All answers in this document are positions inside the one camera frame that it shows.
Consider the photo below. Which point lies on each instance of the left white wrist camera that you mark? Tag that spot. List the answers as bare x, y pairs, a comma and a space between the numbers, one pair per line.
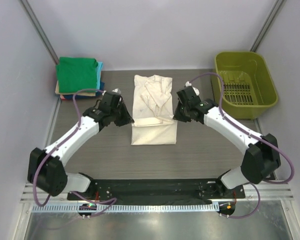
117, 90

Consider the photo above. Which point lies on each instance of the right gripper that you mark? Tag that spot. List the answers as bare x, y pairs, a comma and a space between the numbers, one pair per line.
178, 116

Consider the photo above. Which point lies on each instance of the right corner aluminium post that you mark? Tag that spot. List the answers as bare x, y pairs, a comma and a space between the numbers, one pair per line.
273, 14

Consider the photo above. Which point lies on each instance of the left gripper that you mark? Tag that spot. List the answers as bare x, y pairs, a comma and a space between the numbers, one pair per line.
127, 118

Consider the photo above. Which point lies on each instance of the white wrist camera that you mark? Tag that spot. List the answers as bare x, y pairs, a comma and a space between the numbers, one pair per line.
189, 84
117, 90

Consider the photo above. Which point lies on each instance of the white t shirt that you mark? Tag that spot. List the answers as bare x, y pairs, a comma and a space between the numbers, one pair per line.
152, 111

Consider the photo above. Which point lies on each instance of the left corner aluminium post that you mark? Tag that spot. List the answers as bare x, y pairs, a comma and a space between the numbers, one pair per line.
39, 29

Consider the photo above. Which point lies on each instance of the slotted cable duct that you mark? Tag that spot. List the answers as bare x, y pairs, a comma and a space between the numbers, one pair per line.
78, 207

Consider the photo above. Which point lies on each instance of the aluminium frame rail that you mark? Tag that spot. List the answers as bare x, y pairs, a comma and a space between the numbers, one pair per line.
267, 192

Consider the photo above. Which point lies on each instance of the corner aluminium post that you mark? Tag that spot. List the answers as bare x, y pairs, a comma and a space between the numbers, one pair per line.
273, 14
39, 29

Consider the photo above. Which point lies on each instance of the green folded t shirt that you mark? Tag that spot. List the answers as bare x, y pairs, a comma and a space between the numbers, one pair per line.
76, 73

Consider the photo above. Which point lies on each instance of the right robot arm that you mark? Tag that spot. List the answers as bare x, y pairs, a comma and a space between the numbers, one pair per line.
260, 159

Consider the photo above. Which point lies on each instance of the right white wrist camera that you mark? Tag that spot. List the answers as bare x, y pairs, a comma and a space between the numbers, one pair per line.
189, 84

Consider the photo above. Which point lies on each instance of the olive green plastic bin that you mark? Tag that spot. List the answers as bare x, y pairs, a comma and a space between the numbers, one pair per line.
249, 90

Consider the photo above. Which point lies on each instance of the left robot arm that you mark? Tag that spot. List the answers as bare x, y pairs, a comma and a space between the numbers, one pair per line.
46, 169

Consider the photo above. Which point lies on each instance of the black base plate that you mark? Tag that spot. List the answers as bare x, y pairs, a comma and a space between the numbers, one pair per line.
159, 191

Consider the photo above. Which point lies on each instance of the light blue folded t shirt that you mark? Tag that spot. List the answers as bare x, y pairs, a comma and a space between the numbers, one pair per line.
98, 70

